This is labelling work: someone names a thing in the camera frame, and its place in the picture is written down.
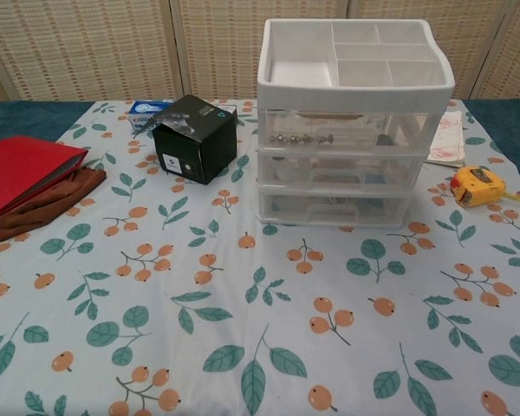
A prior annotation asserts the white plastic drawer organizer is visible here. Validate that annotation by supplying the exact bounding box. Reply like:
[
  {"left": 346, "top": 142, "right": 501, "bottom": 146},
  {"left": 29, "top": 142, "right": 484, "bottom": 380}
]
[{"left": 256, "top": 17, "right": 456, "bottom": 229}]

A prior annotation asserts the black cardboard box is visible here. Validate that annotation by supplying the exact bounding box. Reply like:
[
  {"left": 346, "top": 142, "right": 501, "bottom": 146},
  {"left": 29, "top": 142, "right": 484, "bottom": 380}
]
[{"left": 152, "top": 94, "right": 239, "bottom": 185}]

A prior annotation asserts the floral print tablecloth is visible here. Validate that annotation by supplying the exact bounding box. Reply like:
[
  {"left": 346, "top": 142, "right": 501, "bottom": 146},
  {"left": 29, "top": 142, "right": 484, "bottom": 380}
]
[{"left": 0, "top": 98, "right": 520, "bottom": 416}]

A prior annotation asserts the blue toothpaste box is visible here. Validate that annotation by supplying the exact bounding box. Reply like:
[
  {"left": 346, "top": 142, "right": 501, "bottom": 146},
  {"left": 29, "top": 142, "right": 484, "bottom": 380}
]
[{"left": 127, "top": 99, "right": 237, "bottom": 131}]

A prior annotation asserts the brown cloth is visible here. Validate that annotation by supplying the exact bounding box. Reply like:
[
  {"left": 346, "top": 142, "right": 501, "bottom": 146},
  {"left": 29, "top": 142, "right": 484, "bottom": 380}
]
[{"left": 0, "top": 166, "right": 107, "bottom": 249}]

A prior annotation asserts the spiral notepad with red drawings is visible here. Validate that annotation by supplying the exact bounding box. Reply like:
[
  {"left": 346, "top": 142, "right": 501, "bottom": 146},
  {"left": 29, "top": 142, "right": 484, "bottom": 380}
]
[{"left": 424, "top": 110, "right": 467, "bottom": 168}]

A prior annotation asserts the yellow tape measure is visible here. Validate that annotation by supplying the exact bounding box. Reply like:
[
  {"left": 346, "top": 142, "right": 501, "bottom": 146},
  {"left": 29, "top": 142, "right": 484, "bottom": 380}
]
[{"left": 452, "top": 166, "right": 520, "bottom": 208}]

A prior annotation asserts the woven folding screen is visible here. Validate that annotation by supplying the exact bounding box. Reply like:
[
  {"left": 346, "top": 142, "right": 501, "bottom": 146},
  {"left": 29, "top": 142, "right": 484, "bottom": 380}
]
[{"left": 0, "top": 0, "right": 520, "bottom": 105}]

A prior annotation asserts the red spiral notebook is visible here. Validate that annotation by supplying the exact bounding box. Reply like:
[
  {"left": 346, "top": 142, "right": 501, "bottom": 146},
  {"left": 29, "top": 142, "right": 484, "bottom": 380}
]
[{"left": 0, "top": 135, "right": 90, "bottom": 226}]

